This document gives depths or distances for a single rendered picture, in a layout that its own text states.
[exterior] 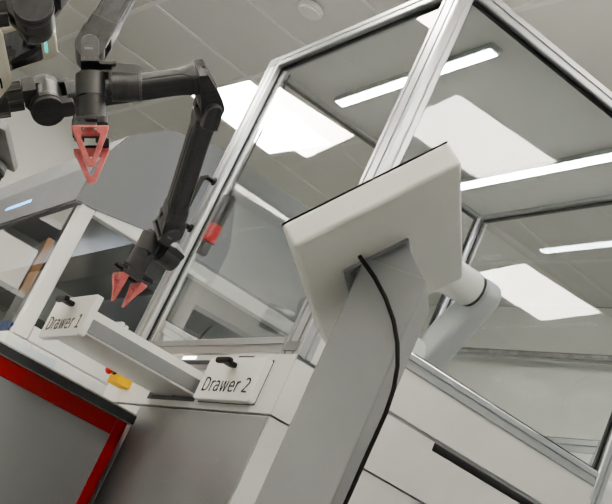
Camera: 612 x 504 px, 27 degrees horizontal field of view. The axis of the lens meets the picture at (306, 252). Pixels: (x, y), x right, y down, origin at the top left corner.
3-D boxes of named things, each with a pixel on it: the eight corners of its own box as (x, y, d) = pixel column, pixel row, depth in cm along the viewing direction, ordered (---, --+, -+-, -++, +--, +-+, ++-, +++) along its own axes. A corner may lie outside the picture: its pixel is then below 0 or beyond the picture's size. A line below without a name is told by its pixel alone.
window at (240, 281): (293, 339, 283) (448, 0, 313) (145, 343, 357) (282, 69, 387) (295, 340, 283) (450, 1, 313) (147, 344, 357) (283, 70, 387)
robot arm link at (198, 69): (215, 49, 296) (224, 72, 288) (217, 97, 305) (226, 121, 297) (23, 75, 286) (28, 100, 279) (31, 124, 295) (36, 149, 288)
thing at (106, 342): (84, 333, 294) (95, 310, 296) (48, 335, 316) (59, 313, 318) (219, 410, 310) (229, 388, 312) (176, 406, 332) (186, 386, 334)
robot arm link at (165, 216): (195, 80, 300) (205, 105, 292) (218, 83, 302) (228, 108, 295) (153, 220, 325) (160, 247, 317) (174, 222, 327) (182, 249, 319)
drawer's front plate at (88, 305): (77, 335, 291) (98, 293, 295) (37, 337, 316) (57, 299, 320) (83, 338, 292) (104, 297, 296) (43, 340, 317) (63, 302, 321)
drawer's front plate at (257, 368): (247, 401, 277) (268, 357, 281) (192, 397, 302) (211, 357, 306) (253, 404, 278) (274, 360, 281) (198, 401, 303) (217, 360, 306)
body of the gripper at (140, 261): (153, 285, 318) (165, 260, 320) (119, 266, 314) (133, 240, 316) (143, 286, 324) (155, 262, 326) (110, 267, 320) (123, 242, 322)
